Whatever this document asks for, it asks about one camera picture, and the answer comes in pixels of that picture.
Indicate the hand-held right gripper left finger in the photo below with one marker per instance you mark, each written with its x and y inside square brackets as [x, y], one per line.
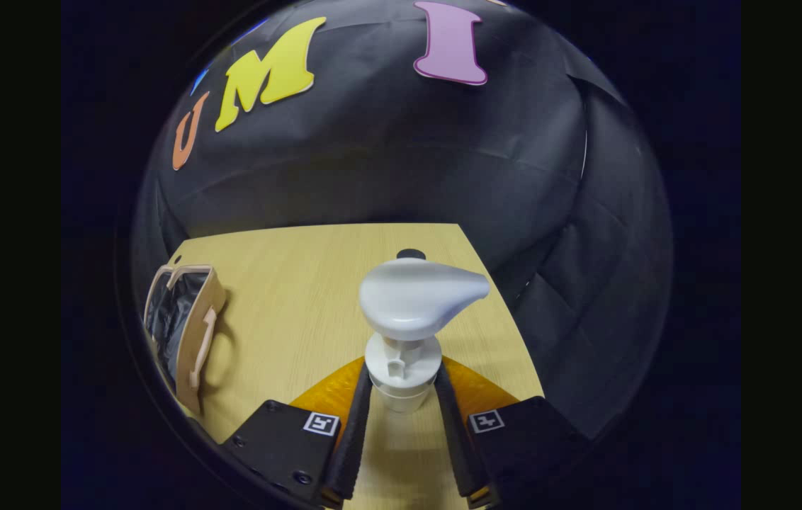
[351, 439]

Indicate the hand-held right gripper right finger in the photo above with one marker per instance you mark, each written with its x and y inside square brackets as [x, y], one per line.
[452, 439]

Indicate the white pump bottle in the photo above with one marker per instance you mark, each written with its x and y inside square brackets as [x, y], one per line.
[408, 304]

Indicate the black round table grommet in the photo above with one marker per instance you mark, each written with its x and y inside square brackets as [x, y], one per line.
[411, 253]

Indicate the black backdrop cloth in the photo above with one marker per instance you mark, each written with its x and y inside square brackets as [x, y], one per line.
[401, 156]

